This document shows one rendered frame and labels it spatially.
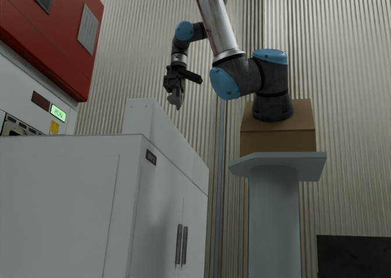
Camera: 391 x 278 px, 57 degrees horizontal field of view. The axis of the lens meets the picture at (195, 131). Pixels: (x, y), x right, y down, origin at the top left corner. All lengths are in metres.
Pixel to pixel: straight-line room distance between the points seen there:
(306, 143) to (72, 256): 0.77
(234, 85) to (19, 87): 0.87
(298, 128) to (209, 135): 3.35
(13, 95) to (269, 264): 1.12
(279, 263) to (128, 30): 4.92
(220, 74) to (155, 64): 4.08
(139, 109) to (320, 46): 4.03
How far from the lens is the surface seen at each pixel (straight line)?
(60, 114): 1.81
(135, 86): 5.15
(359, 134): 4.51
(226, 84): 1.15
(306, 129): 1.23
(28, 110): 1.64
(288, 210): 1.19
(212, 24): 1.22
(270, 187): 1.19
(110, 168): 1.03
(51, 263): 1.07
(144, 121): 1.11
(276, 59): 1.22
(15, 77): 1.59
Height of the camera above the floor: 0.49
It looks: 20 degrees up
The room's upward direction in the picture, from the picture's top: 4 degrees clockwise
